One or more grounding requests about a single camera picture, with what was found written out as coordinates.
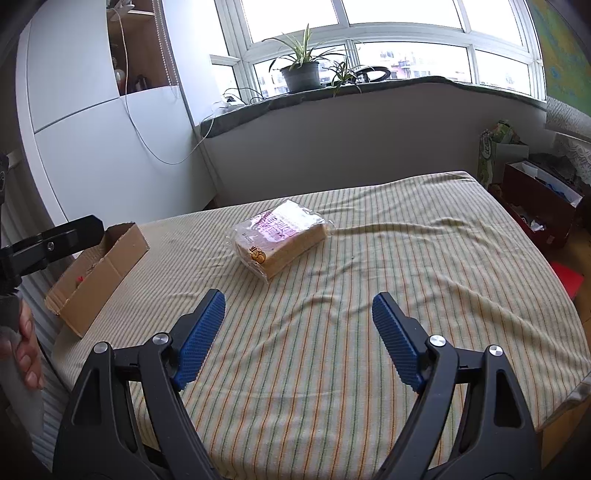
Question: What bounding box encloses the brown cardboard box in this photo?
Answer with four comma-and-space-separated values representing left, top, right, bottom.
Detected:
45, 222, 151, 339

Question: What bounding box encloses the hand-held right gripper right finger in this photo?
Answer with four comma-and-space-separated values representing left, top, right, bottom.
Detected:
372, 292, 541, 480

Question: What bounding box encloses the flat red item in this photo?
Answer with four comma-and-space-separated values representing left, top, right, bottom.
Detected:
549, 262, 586, 301

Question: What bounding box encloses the person's left hand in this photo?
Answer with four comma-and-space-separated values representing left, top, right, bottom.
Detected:
0, 300, 45, 391

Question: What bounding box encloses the wall poster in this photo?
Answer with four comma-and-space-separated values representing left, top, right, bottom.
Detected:
526, 0, 591, 116

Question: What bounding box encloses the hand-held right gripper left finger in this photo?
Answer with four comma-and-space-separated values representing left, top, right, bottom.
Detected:
53, 288, 227, 480

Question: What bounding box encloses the large potted spider plant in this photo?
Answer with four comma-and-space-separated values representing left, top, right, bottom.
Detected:
263, 23, 365, 93

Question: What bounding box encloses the green paper bag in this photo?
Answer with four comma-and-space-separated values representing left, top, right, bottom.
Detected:
478, 120, 529, 190

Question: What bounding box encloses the grey windowsill cover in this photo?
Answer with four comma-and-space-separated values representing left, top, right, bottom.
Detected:
201, 76, 548, 139

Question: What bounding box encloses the white cable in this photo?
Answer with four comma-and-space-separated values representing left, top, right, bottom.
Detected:
111, 4, 218, 165

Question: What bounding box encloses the white bead cord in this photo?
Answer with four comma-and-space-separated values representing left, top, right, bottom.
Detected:
157, 0, 178, 88

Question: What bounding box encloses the grey patterned cloth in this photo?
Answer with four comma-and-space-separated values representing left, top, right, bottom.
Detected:
545, 97, 591, 139

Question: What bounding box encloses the white cabinet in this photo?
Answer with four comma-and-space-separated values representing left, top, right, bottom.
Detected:
16, 0, 220, 227

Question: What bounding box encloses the white window frame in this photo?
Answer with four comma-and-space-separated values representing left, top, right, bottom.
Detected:
210, 0, 548, 100

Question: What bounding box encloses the small potted plant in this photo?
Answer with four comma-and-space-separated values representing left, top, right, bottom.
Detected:
323, 60, 368, 97

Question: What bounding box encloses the white ribbed radiator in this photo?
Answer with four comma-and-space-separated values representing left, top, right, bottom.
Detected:
0, 148, 70, 467

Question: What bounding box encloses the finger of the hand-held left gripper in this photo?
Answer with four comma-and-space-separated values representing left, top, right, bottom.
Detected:
0, 215, 106, 296

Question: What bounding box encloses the dark red open box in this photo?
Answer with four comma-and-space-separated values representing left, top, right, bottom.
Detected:
501, 159, 585, 252

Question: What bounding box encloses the black ring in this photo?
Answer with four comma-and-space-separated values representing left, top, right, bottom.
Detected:
353, 66, 392, 84

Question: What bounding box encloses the clear bagged sliced bread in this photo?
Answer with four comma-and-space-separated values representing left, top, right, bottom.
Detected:
228, 199, 329, 280

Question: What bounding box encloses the striped beige tablecloth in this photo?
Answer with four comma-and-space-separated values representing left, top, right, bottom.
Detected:
51, 171, 591, 480

